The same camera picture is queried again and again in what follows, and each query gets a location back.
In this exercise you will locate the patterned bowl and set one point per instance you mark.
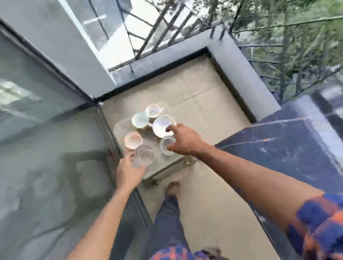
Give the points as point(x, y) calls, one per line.
point(161, 124)

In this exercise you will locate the person's right forearm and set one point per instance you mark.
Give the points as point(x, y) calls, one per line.
point(263, 186)

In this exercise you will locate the person's left forearm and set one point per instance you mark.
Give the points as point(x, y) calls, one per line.
point(94, 237)

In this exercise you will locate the person's left foot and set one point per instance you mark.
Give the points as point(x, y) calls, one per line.
point(173, 188)

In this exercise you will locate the plain white cup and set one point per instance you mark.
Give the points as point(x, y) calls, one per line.
point(152, 110)

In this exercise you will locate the green foliage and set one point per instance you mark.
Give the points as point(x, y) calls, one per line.
point(314, 3)

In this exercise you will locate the dark trousers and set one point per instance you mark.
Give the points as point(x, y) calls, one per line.
point(166, 223)

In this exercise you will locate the white mug blue flower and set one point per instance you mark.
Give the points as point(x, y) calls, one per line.
point(140, 120)

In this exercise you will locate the person's left hand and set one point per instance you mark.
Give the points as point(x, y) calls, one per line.
point(128, 174)

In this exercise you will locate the clear glass tumbler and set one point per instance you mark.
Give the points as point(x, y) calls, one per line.
point(145, 155)

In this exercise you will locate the beige low stool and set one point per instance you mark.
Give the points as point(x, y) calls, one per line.
point(169, 165)

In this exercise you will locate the cream cup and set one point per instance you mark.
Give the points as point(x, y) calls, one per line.
point(133, 140)

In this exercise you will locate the blue orange plaid shirt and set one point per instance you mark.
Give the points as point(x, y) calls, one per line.
point(330, 218)

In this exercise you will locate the black metal railing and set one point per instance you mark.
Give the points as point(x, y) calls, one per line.
point(119, 67)

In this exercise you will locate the glass sliding door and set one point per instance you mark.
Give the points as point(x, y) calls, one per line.
point(24, 150)

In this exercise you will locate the clear drinking glass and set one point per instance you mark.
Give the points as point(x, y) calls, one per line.
point(165, 144)

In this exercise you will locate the person's right hand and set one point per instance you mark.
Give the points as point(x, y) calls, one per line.
point(189, 140)

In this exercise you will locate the dark marble table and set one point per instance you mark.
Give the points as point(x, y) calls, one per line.
point(284, 159)

